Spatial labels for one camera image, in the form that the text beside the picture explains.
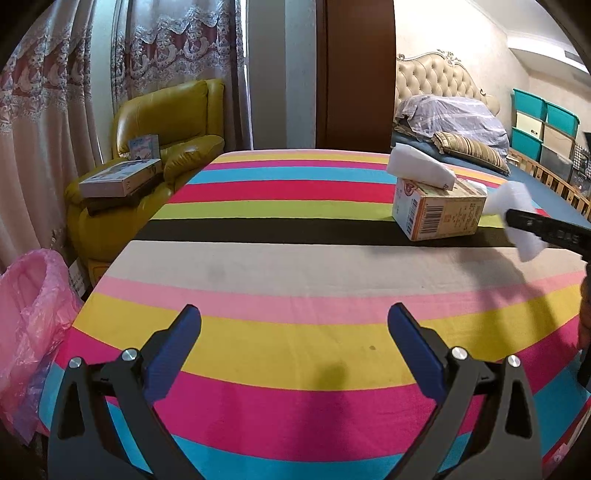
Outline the striped beige pillow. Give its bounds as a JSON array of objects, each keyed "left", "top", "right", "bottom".
[{"left": 433, "top": 130, "right": 512, "bottom": 176}]

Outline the blue bed sheet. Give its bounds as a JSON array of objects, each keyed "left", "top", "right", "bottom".
[{"left": 392, "top": 131, "right": 591, "bottom": 223}]

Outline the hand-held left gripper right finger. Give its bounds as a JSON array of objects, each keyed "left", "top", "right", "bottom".
[{"left": 388, "top": 302, "right": 542, "bottom": 480}]

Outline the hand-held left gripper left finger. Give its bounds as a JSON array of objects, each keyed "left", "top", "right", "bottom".
[{"left": 47, "top": 304, "right": 202, "bottom": 480}]

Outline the cardboard box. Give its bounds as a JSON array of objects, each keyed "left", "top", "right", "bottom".
[{"left": 392, "top": 177, "right": 489, "bottom": 242}]

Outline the wide lace patterned curtain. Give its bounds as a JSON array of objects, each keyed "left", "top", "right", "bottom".
[{"left": 0, "top": 0, "right": 108, "bottom": 273}]

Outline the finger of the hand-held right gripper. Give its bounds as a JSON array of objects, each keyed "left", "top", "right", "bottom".
[{"left": 505, "top": 209, "right": 591, "bottom": 254}]

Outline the yellow leather armchair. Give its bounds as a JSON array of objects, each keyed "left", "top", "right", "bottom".
[{"left": 64, "top": 78, "right": 226, "bottom": 274}]

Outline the striped colourful tablecloth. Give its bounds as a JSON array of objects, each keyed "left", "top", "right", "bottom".
[{"left": 39, "top": 148, "right": 591, "bottom": 480}]

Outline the wooden bed rail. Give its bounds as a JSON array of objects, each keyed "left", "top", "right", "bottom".
[{"left": 507, "top": 147, "right": 591, "bottom": 219}]

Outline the dark brown flat box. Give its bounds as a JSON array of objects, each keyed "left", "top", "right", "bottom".
[{"left": 85, "top": 184, "right": 163, "bottom": 214}]

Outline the brown wooden door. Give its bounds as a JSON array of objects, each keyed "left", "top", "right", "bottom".
[{"left": 316, "top": 0, "right": 397, "bottom": 151}]

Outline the grey striped blanket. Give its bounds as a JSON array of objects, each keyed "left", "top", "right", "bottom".
[{"left": 394, "top": 95, "right": 511, "bottom": 151}]

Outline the white foam piece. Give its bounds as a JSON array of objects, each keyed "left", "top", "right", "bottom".
[{"left": 387, "top": 143, "right": 456, "bottom": 191}]

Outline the flat white carton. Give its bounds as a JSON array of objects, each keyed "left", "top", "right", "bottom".
[{"left": 78, "top": 159, "right": 163, "bottom": 198}]

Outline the narrow lace patterned curtain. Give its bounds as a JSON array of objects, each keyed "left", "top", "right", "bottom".
[{"left": 111, "top": 0, "right": 253, "bottom": 151}]

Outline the pink plastic bag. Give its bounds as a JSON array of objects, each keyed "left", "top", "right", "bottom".
[{"left": 0, "top": 248, "right": 85, "bottom": 445}]

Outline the white foam sheet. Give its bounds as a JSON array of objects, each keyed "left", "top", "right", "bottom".
[{"left": 482, "top": 180, "right": 548, "bottom": 263}]

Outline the beige tufted headboard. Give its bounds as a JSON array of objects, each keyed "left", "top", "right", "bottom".
[{"left": 396, "top": 50, "right": 502, "bottom": 121}]

